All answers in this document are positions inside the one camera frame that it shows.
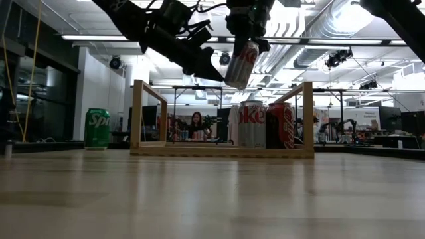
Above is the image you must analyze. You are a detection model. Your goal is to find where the yellow power cable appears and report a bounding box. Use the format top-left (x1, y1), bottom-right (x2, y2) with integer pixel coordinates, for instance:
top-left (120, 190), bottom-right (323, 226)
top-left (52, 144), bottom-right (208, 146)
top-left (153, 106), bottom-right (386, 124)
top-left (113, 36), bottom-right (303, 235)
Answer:
top-left (0, 0), bottom-right (44, 143)

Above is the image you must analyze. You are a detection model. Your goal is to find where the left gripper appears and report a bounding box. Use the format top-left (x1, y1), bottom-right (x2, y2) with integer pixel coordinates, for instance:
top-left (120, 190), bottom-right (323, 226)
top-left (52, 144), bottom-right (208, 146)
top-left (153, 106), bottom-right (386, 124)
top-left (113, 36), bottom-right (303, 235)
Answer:
top-left (141, 19), bottom-right (225, 82)

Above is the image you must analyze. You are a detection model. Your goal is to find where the red Coca-Cola can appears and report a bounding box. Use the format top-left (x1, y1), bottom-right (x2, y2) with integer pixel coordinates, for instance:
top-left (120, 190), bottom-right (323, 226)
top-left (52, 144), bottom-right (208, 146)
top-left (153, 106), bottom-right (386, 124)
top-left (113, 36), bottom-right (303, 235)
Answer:
top-left (265, 102), bottom-right (296, 149)

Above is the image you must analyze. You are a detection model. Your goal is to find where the wooden slatted shelf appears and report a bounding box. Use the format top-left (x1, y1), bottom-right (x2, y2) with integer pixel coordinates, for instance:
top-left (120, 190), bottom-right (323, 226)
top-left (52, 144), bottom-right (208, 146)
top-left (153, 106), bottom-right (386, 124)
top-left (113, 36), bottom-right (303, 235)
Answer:
top-left (129, 79), bottom-right (315, 159)

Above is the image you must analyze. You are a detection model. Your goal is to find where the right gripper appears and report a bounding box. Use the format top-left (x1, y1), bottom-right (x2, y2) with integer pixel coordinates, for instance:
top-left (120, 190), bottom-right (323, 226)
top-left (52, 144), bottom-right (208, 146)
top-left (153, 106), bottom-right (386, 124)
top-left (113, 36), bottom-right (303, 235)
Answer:
top-left (226, 0), bottom-right (276, 57)

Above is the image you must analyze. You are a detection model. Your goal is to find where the silver Diet Coke can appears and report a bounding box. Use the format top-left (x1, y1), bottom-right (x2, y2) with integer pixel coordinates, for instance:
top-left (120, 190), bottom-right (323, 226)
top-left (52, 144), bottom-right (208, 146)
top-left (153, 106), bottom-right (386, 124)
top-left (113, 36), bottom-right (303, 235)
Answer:
top-left (224, 40), bottom-right (260, 90)
top-left (237, 100), bottom-right (267, 149)

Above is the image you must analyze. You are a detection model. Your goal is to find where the person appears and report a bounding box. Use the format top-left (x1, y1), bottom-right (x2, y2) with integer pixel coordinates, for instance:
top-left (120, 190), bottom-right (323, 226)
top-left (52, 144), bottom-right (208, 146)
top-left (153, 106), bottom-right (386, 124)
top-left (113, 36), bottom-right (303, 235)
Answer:
top-left (189, 111), bottom-right (209, 137)

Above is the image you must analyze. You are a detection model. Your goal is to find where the silver ventilation duct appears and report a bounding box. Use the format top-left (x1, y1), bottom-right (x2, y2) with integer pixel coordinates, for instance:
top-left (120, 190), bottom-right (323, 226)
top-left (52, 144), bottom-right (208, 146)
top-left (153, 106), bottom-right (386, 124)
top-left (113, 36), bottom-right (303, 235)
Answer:
top-left (294, 0), bottom-right (379, 69)

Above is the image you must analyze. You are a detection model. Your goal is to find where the white sign board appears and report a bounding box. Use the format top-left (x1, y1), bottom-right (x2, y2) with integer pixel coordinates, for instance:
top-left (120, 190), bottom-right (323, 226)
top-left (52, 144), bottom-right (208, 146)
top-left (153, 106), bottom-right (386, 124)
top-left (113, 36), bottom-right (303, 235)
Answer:
top-left (343, 108), bottom-right (380, 129)

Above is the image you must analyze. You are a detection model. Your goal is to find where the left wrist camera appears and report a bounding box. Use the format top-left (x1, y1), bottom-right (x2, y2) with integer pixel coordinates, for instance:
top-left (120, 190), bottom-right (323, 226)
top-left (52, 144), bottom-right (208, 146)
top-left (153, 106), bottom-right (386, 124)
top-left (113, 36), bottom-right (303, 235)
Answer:
top-left (161, 0), bottom-right (194, 25)

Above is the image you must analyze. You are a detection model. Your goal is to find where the green Sprite can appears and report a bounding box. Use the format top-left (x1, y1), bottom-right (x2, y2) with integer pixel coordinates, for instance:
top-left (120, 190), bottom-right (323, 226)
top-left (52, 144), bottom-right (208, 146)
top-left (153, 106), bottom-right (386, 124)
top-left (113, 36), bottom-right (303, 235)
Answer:
top-left (84, 108), bottom-right (111, 151)

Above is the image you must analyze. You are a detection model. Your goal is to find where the black ceiling spotlight cluster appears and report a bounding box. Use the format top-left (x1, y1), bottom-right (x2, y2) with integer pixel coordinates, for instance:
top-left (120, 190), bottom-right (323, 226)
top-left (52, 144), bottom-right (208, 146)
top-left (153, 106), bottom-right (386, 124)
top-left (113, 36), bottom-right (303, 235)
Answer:
top-left (324, 48), bottom-right (354, 70)

